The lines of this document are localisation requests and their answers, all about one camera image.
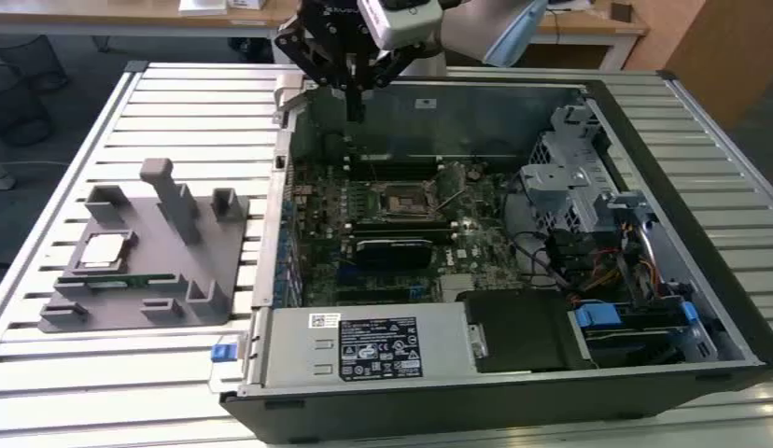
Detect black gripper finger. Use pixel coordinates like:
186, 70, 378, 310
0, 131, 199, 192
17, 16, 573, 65
274, 17, 358, 123
354, 41, 426, 123

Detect metal socket cover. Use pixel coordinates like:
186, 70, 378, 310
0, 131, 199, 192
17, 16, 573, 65
430, 161, 469, 207

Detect silver CPU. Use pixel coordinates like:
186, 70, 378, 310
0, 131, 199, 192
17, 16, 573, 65
78, 232, 134, 272

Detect CPU socket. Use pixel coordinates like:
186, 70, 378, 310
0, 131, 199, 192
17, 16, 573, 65
373, 179, 440, 220

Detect large white box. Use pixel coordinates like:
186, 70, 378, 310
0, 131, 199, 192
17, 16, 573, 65
178, 0, 231, 18

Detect black RAM slot bank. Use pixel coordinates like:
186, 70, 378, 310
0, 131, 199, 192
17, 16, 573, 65
350, 218, 456, 243
348, 155, 445, 182

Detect wooden desk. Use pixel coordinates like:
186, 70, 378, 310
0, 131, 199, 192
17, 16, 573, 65
0, 0, 650, 71

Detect metal drive cage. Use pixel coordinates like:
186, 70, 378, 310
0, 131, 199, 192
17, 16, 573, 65
520, 105, 660, 234

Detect black graphics card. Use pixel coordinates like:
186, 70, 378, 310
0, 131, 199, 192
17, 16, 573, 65
353, 238, 436, 273

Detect black mesh waste bin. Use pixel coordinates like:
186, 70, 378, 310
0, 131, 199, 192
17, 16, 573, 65
0, 35, 70, 92
0, 63, 55, 146

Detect green motherboard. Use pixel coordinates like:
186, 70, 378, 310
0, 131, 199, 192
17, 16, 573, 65
279, 153, 550, 309

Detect silver heat sink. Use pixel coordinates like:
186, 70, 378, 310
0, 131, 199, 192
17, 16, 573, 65
440, 273, 477, 300

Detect grey parts rack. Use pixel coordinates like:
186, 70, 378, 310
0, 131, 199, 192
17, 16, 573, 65
37, 157, 253, 333

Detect wooden cabinet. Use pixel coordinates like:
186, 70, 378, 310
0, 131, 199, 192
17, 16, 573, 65
626, 0, 773, 132

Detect silver metal case bar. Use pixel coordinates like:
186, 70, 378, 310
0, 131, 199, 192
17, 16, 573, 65
629, 217, 674, 300

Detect green RAM stick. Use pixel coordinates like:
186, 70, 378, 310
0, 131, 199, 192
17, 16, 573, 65
57, 273, 179, 287

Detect black plastic shroud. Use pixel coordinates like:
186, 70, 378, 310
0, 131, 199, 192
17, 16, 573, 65
454, 288, 592, 374

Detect silver power supply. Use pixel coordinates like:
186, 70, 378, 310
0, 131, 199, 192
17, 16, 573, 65
237, 305, 488, 391

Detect blue disk carrier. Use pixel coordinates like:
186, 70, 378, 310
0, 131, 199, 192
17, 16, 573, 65
573, 301, 622, 333

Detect black open PC case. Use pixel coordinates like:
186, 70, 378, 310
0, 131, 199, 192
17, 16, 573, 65
217, 72, 773, 444

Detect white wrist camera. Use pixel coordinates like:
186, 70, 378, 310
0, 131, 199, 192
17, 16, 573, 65
358, 0, 445, 50

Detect black wire bundle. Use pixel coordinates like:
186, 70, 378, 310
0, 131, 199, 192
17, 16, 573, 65
508, 226, 592, 295

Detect orange yellow power wires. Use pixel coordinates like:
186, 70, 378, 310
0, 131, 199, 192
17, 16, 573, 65
573, 246, 666, 300

